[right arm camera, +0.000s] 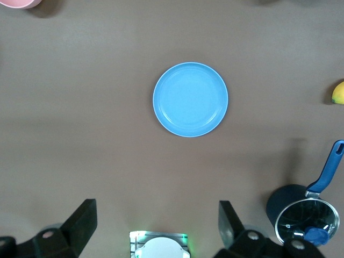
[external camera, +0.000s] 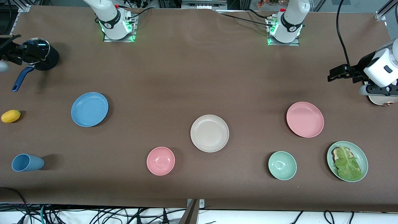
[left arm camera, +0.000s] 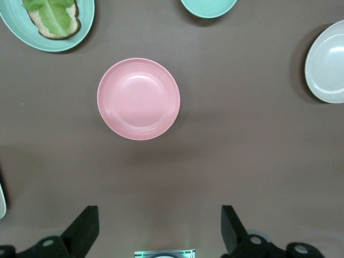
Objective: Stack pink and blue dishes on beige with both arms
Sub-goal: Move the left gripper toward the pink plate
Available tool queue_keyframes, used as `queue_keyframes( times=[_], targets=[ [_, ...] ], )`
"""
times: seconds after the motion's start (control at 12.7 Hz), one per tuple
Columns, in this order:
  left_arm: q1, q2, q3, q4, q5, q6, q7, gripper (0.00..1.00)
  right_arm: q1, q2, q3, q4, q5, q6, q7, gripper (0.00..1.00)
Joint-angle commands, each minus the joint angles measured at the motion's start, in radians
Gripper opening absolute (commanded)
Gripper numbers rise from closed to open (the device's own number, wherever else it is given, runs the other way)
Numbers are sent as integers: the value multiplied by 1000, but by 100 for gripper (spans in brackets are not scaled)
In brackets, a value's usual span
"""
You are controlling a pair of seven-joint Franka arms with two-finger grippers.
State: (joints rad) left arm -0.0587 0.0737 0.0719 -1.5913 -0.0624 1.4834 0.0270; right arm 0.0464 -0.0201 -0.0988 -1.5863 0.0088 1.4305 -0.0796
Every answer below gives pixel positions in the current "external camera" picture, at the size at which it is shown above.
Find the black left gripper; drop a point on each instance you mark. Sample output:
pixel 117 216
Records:
pixel 361 66

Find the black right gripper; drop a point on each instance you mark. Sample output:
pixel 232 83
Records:
pixel 9 52

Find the pink plate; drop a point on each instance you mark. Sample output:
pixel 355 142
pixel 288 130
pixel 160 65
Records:
pixel 305 119

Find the blue plate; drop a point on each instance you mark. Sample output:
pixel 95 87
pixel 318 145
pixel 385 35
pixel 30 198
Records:
pixel 89 109

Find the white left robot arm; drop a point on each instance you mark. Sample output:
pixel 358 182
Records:
pixel 289 21

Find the glass lid with blue knob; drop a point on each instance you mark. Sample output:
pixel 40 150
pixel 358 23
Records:
pixel 39 40

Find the yellow lemon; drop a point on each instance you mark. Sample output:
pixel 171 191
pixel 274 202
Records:
pixel 11 116

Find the toasted bread slice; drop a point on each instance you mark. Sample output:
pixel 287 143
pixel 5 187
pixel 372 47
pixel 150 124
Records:
pixel 335 152

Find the green plate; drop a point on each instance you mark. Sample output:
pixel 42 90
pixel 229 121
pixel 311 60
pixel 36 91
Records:
pixel 363 158

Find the green lettuce leaf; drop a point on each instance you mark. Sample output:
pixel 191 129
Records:
pixel 348 168

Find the green bowl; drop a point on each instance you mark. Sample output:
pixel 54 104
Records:
pixel 282 165

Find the blue cup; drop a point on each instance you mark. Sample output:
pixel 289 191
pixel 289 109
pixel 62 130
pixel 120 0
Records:
pixel 28 162

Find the beige plate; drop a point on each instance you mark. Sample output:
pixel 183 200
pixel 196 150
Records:
pixel 209 133

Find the brown table cover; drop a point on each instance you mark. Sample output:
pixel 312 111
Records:
pixel 186 77

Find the pink bowl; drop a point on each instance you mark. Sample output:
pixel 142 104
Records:
pixel 160 161

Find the aluminium frame profile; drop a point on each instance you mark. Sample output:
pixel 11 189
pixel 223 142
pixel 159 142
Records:
pixel 384 12
pixel 24 6

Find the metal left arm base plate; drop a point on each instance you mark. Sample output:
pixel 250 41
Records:
pixel 281 44

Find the metal table bracket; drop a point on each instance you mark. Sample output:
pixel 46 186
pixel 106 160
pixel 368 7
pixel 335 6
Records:
pixel 201 203

